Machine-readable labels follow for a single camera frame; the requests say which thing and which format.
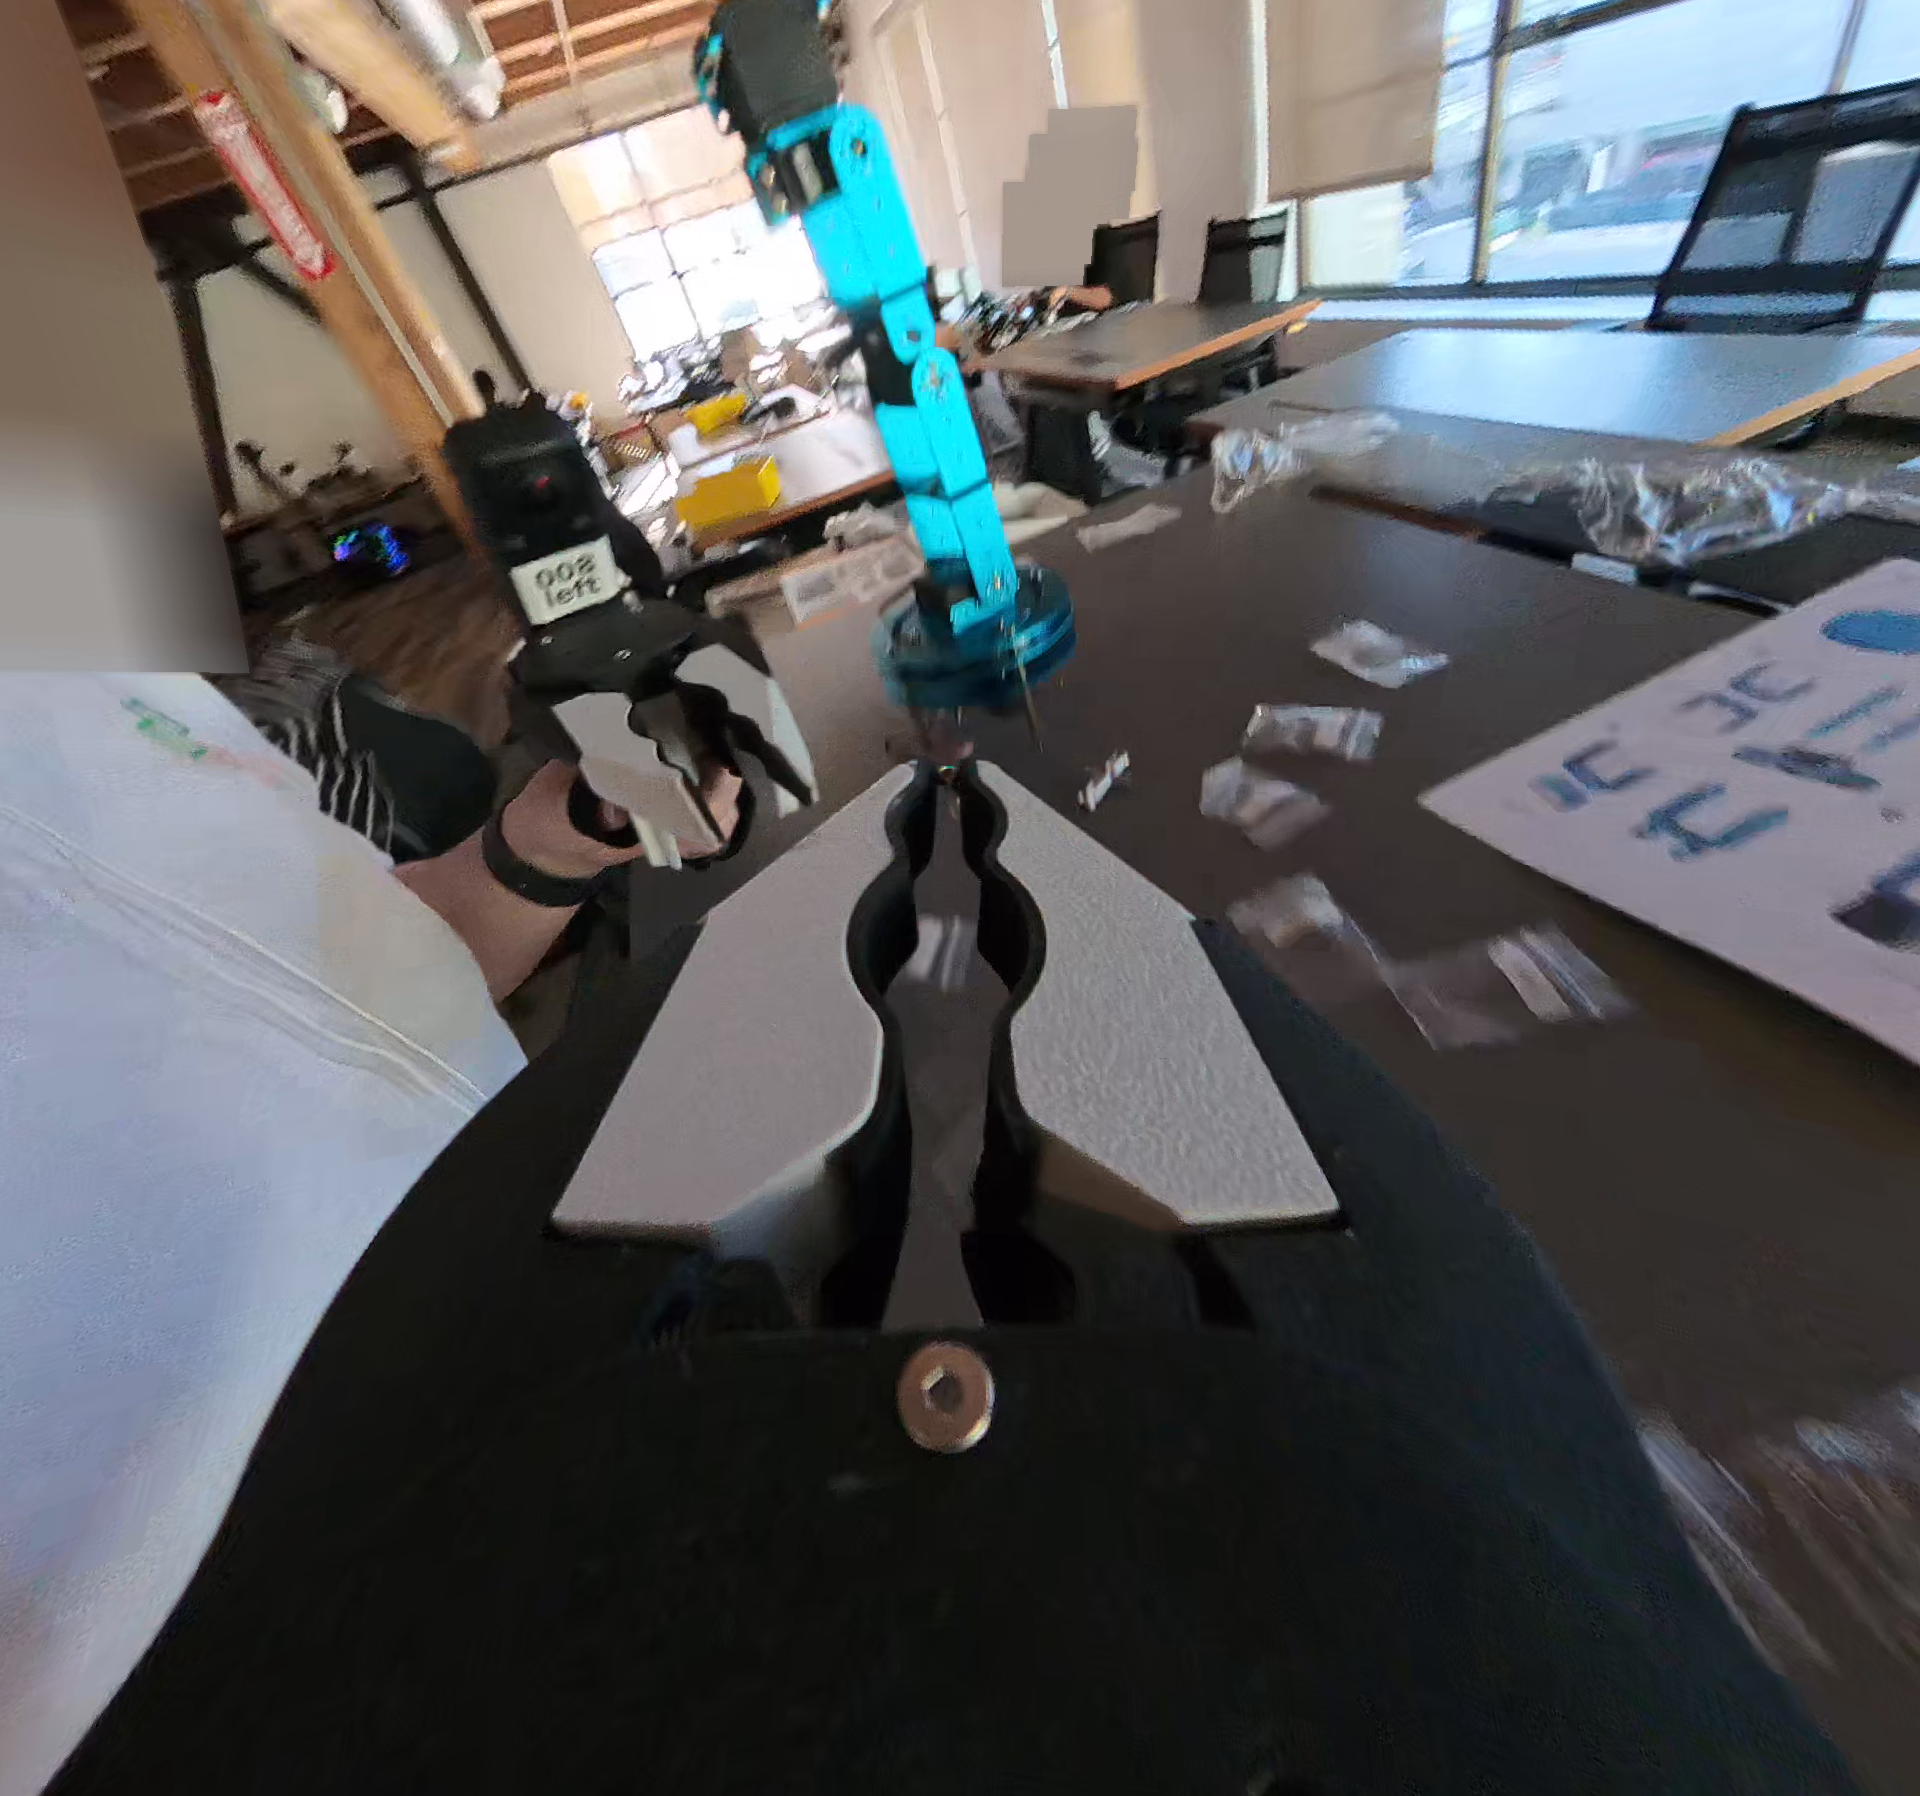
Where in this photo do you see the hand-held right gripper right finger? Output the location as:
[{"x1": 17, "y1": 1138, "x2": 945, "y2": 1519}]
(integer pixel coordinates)
[{"x1": 959, "y1": 760, "x2": 1345, "y2": 1328}]

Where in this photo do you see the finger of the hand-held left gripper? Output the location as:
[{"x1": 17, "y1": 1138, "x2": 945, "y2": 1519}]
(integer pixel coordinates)
[
  {"x1": 557, "y1": 686, "x2": 727, "y2": 870},
  {"x1": 661, "y1": 643, "x2": 822, "y2": 820}
]

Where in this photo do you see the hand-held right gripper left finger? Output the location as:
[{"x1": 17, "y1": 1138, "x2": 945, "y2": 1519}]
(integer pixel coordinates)
[{"x1": 550, "y1": 763, "x2": 931, "y2": 1328}]

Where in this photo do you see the blue toy robot arm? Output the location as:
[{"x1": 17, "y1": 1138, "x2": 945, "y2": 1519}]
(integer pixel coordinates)
[{"x1": 693, "y1": 0, "x2": 1078, "y2": 715}]

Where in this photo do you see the person's left forearm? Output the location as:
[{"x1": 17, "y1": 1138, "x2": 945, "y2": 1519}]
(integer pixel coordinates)
[{"x1": 399, "y1": 852, "x2": 632, "y2": 1006}]

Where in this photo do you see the dark desk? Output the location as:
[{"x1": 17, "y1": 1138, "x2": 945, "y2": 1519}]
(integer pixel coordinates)
[{"x1": 632, "y1": 446, "x2": 1920, "y2": 1796}]

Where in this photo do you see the person's left hand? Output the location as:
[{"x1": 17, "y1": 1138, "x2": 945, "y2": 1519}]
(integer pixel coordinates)
[{"x1": 485, "y1": 754, "x2": 760, "y2": 911}]

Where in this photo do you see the small clear plastic bag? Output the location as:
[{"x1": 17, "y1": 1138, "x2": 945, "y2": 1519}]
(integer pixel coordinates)
[
  {"x1": 1228, "y1": 872, "x2": 1360, "y2": 957},
  {"x1": 1211, "y1": 415, "x2": 1400, "y2": 512},
  {"x1": 1310, "y1": 619, "x2": 1452, "y2": 690},
  {"x1": 1202, "y1": 760, "x2": 1332, "y2": 849},
  {"x1": 1243, "y1": 700, "x2": 1385, "y2": 763}
]

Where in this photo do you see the yellow box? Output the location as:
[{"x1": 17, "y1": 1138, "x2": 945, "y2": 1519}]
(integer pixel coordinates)
[{"x1": 675, "y1": 453, "x2": 783, "y2": 532}]

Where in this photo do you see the striped dark cloth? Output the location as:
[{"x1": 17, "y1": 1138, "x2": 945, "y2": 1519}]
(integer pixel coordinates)
[{"x1": 225, "y1": 635, "x2": 500, "y2": 861}]

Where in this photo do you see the printed instruction sheet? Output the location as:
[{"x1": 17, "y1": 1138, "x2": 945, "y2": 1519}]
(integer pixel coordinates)
[{"x1": 1418, "y1": 558, "x2": 1920, "y2": 1063}]

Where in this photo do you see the wood edged office table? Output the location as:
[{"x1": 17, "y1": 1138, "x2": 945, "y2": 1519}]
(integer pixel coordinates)
[{"x1": 977, "y1": 296, "x2": 1324, "y2": 478}]

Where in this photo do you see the large clear plastic wrap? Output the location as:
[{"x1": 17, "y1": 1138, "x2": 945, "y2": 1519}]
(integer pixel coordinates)
[{"x1": 1480, "y1": 453, "x2": 1920, "y2": 571}]

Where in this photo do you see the grey office table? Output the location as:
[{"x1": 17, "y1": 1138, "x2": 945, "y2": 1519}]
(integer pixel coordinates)
[{"x1": 1202, "y1": 325, "x2": 1920, "y2": 450}]

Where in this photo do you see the white roller blind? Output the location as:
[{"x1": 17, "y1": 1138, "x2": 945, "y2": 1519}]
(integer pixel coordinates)
[{"x1": 1264, "y1": 0, "x2": 1453, "y2": 200}]

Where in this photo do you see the black mesh office chair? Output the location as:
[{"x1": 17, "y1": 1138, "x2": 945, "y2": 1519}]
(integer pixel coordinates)
[{"x1": 1648, "y1": 79, "x2": 1920, "y2": 334}]

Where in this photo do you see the large window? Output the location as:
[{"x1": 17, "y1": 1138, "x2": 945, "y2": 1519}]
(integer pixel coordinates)
[{"x1": 1449, "y1": 0, "x2": 1920, "y2": 289}]

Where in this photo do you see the wooden post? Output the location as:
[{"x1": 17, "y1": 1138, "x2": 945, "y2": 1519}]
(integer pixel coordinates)
[{"x1": 128, "y1": 0, "x2": 488, "y2": 478}]

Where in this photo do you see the red wall sign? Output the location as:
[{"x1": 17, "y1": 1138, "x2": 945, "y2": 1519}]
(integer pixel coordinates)
[{"x1": 194, "y1": 93, "x2": 338, "y2": 283}]

